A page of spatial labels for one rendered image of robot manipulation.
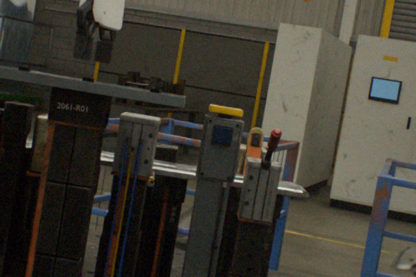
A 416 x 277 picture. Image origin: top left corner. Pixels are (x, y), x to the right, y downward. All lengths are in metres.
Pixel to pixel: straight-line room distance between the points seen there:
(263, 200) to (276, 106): 7.85
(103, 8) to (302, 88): 8.04
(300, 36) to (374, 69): 0.92
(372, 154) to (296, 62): 1.36
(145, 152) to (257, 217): 0.26
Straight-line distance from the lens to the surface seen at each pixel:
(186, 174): 1.72
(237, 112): 1.44
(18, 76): 1.44
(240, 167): 1.95
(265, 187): 1.62
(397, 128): 9.34
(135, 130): 1.60
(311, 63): 9.40
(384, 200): 3.28
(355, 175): 9.38
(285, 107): 9.43
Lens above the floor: 1.20
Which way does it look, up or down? 3 degrees down
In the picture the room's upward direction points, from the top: 9 degrees clockwise
